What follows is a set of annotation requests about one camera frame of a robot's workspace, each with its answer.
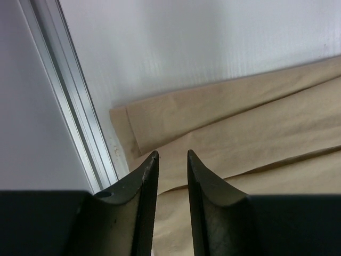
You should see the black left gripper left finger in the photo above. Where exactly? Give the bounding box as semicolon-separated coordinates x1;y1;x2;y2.
1;151;159;255

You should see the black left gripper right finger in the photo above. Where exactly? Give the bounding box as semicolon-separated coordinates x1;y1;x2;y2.
187;150;340;255

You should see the beige t shirt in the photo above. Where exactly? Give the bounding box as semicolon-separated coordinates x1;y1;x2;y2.
110;57;340;255

